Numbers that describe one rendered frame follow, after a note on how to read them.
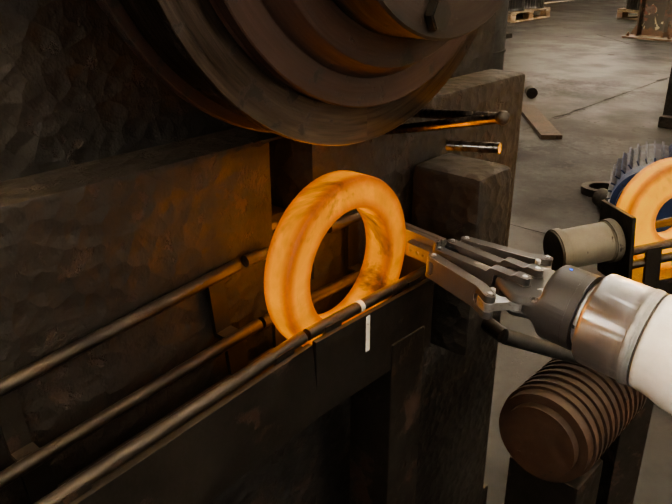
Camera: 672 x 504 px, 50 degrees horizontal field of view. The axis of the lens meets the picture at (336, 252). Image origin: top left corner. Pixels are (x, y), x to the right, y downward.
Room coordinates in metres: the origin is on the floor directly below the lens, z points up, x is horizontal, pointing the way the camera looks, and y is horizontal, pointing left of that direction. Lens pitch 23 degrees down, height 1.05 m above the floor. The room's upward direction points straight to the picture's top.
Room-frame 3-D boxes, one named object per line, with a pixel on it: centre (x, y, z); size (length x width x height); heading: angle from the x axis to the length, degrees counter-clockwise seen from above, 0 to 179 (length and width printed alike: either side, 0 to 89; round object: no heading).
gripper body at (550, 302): (0.63, -0.20, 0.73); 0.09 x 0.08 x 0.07; 48
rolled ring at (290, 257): (0.66, 0.00, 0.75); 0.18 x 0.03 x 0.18; 139
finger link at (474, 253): (0.68, -0.16, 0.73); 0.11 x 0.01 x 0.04; 46
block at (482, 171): (0.84, -0.15, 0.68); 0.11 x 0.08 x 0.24; 48
